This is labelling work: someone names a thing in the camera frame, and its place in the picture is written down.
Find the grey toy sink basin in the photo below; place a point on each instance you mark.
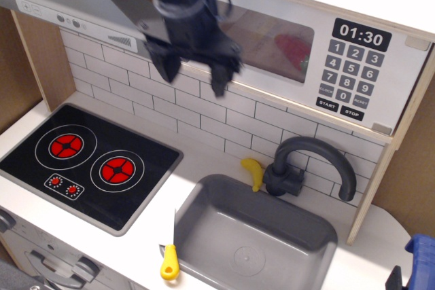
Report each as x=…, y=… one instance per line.
x=231, y=237

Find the yellow handled toy knife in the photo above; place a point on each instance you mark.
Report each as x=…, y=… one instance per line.
x=169, y=269

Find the black clamp piece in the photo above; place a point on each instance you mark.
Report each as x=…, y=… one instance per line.
x=394, y=281

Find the black toy stove top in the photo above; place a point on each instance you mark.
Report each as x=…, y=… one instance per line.
x=91, y=167

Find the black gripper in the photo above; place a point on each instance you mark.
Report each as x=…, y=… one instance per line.
x=190, y=32

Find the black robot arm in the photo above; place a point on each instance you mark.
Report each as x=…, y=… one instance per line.
x=212, y=6

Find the dark grey toy faucet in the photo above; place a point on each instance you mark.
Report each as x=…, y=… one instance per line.
x=283, y=177

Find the grey toy range hood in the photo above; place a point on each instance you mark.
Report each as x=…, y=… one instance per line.
x=121, y=23

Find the grey toy oven door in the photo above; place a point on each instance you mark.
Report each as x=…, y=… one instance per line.
x=61, y=266

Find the red toy chili pepper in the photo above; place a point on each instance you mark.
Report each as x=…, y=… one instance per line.
x=296, y=50

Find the blue plastic object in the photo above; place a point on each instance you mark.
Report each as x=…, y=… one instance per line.
x=422, y=248

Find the yellow toy banana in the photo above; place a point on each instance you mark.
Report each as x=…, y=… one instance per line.
x=255, y=169

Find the wooden toy kitchen frame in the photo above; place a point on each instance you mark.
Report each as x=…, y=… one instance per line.
x=250, y=122

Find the white toy microwave door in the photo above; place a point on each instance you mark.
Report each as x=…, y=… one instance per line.
x=356, y=72

